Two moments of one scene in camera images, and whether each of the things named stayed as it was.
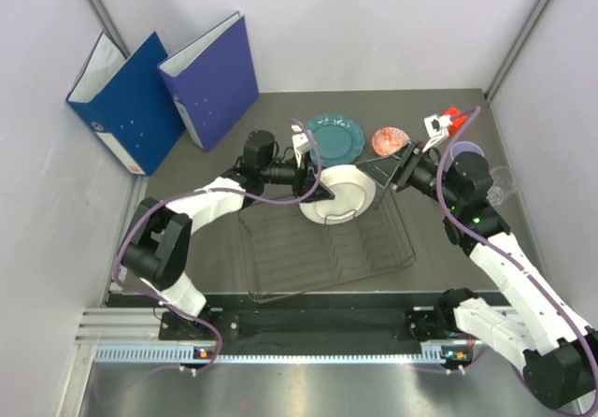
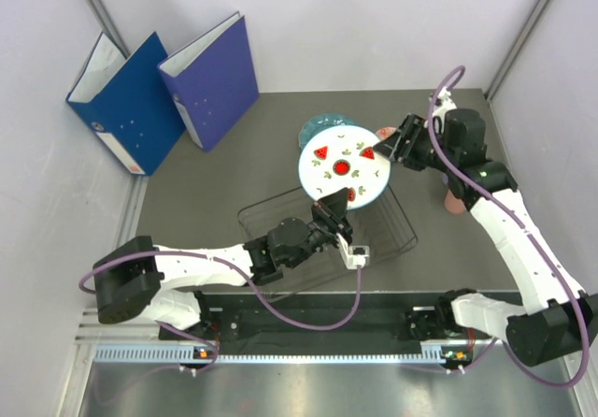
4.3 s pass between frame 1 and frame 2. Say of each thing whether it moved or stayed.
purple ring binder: stayed
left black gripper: moved
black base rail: stayed
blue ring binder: stayed
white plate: moved
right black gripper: moved
